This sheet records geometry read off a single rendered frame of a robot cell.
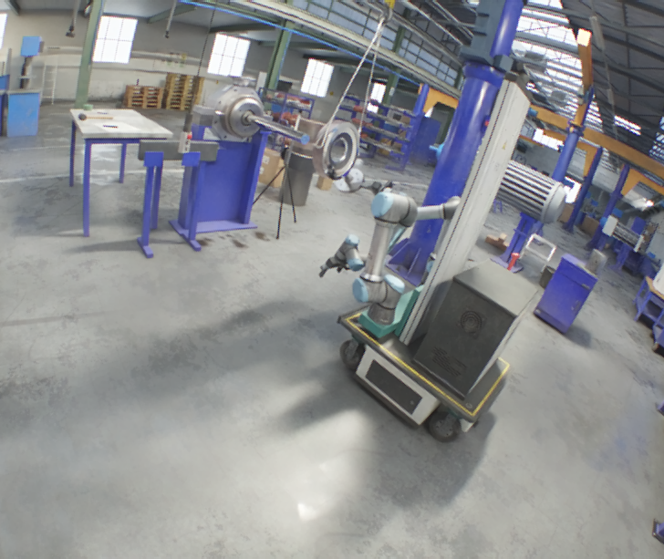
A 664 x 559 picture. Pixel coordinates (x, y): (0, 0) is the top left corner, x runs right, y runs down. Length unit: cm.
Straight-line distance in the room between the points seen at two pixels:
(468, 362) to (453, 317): 22
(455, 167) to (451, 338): 203
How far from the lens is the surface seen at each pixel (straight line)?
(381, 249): 166
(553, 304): 419
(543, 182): 517
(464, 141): 340
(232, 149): 341
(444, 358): 176
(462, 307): 164
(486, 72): 341
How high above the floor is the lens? 138
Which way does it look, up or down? 27 degrees down
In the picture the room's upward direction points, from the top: 18 degrees clockwise
